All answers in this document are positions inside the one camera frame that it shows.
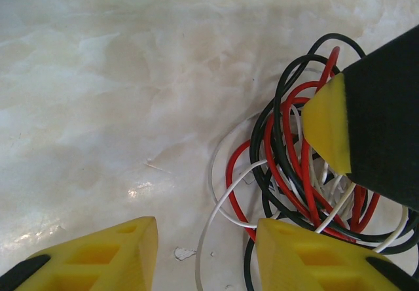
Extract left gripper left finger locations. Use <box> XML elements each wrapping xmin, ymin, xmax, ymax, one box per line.
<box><xmin>0</xmin><ymin>216</ymin><xmax>160</xmax><ymax>291</ymax></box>

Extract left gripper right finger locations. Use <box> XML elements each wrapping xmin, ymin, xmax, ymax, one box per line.
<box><xmin>256</xmin><ymin>218</ymin><xmax>419</xmax><ymax>291</ymax></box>

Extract black cable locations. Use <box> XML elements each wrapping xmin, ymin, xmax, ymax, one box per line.
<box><xmin>244</xmin><ymin>33</ymin><xmax>419</xmax><ymax>291</ymax></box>

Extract white cable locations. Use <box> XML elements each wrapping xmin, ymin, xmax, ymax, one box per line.
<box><xmin>195</xmin><ymin>68</ymin><xmax>410</xmax><ymax>291</ymax></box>

